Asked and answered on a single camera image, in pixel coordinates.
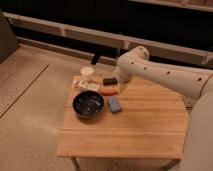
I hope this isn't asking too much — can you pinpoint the orange red pepper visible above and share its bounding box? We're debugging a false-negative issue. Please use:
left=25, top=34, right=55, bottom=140
left=99, top=87, right=118, bottom=96

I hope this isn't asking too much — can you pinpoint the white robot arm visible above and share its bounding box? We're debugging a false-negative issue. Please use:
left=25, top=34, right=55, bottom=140
left=116, top=46, right=213, bottom=171

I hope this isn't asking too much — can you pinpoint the black rectangular block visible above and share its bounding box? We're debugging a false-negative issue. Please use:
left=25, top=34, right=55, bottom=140
left=103, top=78, right=118, bottom=86

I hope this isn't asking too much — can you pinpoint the blue sponge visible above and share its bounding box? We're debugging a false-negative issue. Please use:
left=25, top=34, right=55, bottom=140
left=107, top=96, right=122, bottom=113

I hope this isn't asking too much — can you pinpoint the black table leg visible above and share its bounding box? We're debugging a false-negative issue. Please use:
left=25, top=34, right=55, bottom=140
left=90, top=53, right=101, bottom=65

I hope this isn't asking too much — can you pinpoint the white cup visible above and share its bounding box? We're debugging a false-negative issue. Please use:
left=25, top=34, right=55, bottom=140
left=80, top=67, right=94, bottom=81

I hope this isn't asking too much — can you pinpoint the dark round bowl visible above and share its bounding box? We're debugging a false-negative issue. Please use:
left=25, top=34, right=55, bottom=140
left=72, top=91, right=104, bottom=118

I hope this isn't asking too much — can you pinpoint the white snack packet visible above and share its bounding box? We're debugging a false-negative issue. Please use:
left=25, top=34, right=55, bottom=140
left=73, top=80, right=100, bottom=92

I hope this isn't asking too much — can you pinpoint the wooden table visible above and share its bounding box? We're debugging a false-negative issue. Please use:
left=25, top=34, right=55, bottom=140
left=57, top=78, right=188, bottom=161

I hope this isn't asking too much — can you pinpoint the white shelf rail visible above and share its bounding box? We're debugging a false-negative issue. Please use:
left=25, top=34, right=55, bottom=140
left=3, top=12, right=213, bottom=67

